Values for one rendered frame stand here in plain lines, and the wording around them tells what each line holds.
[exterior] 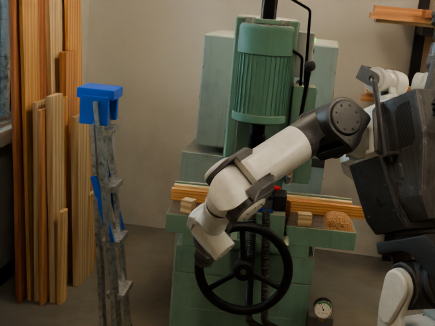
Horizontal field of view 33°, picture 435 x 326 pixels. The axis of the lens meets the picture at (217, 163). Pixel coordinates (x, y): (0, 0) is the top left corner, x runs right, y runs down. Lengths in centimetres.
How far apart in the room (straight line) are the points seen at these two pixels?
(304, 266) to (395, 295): 63
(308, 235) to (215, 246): 57
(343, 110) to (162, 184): 335
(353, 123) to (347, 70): 301
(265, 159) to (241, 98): 76
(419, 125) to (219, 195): 47
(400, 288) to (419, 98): 44
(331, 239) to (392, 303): 59
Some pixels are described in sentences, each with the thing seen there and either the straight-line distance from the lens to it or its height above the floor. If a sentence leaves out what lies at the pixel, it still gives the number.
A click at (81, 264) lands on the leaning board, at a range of 404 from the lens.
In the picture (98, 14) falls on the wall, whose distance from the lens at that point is 491.
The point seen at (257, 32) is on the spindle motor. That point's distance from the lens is 230.
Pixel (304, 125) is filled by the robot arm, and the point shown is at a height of 132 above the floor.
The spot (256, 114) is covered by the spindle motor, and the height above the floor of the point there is 123.
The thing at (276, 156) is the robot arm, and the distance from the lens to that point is 162.
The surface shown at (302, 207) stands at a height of 92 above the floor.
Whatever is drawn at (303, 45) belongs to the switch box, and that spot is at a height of 143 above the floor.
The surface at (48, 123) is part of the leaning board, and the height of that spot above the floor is 91.
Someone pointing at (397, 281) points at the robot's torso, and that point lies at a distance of 179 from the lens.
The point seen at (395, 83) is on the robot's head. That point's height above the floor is 141.
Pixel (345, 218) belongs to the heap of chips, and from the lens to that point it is 237.
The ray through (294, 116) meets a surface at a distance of 259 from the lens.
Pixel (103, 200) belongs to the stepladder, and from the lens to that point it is 316.
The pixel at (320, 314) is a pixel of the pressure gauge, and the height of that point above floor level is 64.
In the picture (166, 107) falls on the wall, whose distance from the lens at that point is 484.
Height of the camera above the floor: 160
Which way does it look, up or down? 13 degrees down
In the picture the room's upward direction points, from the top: 5 degrees clockwise
